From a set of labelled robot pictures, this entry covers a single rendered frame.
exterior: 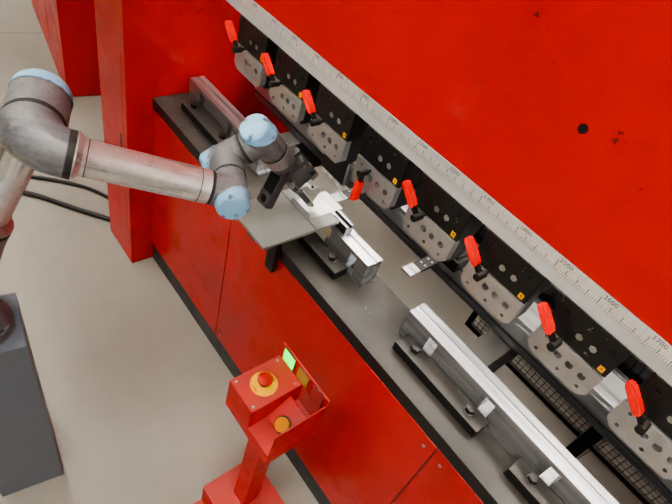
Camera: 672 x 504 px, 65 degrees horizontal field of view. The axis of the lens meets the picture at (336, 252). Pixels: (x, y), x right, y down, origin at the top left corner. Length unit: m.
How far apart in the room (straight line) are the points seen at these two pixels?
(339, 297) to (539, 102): 0.77
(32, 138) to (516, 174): 0.90
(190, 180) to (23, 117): 0.31
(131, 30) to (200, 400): 1.39
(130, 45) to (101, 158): 0.98
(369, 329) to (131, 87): 1.24
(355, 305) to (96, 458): 1.14
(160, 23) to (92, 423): 1.45
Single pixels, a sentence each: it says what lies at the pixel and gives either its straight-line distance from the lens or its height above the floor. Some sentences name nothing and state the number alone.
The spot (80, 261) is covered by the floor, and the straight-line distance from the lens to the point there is 2.72.
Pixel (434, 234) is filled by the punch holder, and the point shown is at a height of 1.23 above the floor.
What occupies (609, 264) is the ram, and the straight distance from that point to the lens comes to 1.05.
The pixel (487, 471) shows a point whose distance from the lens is 1.38.
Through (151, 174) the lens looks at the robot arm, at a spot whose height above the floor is 1.29.
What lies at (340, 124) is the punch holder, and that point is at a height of 1.28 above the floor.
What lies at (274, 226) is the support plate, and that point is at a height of 1.00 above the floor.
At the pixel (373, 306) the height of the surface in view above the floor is 0.87.
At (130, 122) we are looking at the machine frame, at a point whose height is 0.78.
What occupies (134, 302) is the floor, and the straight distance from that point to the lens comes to 2.54.
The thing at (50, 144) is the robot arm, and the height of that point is 1.35.
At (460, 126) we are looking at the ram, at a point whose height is 1.48.
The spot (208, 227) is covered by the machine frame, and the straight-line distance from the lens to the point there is 2.00.
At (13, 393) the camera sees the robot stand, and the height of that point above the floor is 0.59.
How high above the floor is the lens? 1.98
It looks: 43 degrees down
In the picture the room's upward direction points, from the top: 19 degrees clockwise
